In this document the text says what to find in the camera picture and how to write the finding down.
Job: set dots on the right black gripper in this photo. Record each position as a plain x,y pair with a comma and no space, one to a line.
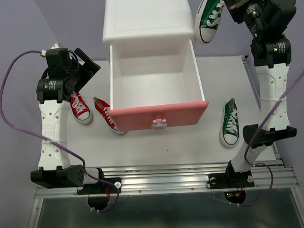
236,1

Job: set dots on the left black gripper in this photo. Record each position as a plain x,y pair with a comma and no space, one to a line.
92,68

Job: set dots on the green sneaker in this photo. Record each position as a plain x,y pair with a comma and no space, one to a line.
229,133
207,20

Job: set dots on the pink drawer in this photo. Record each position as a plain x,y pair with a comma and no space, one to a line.
155,89

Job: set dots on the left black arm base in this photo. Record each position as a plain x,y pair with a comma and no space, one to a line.
102,197

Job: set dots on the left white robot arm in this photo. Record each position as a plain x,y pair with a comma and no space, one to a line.
54,168

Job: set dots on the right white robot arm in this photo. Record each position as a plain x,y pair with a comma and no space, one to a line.
271,50

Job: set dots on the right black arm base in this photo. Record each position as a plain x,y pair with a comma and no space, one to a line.
234,184

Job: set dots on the red sneaker near cabinet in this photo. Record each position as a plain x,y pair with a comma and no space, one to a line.
103,108

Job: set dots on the white shoe cabinet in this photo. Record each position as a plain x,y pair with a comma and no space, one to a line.
143,21

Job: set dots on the red sneaker far left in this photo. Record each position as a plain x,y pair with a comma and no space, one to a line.
80,110

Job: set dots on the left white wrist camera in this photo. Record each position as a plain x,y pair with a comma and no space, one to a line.
55,46

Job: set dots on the aluminium mounting rail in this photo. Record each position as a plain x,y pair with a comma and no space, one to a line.
185,179

